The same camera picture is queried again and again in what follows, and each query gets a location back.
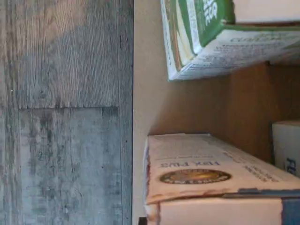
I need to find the blue and white cereal box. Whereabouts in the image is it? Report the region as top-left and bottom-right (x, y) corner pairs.
(271, 120), (300, 178)
(142, 133), (300, 225)

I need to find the green and white cereal box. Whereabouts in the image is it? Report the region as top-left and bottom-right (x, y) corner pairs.
(160, 0), (300, 82)

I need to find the black metal shelf unit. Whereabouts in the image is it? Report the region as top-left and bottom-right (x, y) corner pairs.
(132, 0), (300, 225)

